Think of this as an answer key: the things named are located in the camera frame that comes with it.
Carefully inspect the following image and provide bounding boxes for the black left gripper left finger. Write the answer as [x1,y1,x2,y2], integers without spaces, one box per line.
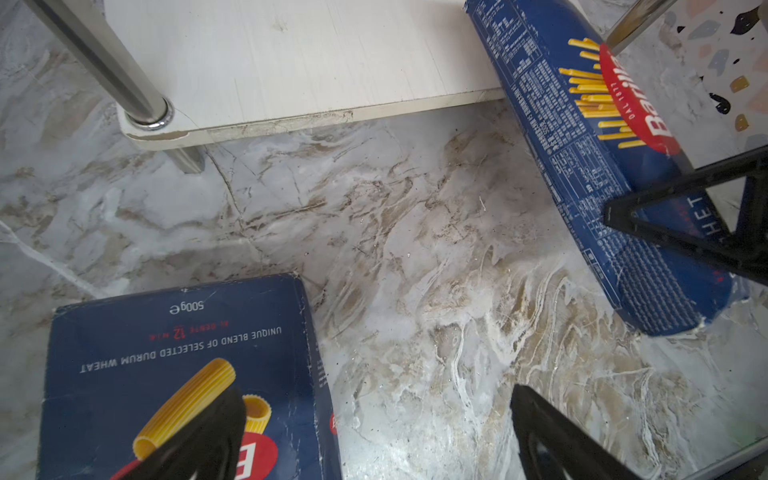
[119,388,246,479]

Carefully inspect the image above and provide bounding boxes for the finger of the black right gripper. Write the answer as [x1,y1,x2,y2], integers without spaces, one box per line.
[603,146,767,285]

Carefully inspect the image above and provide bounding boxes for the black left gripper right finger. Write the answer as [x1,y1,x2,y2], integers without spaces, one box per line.
[510,384,637,479]

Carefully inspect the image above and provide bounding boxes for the blue Barilla rigatoni box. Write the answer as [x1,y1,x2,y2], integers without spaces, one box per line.
[36,274,342,479]

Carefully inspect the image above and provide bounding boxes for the blue Barilla spaghetti box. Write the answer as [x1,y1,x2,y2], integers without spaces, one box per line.
[465,1,747,336]

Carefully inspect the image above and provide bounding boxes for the white two-tier shelf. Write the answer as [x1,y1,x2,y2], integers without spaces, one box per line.
[29,1,676,173]

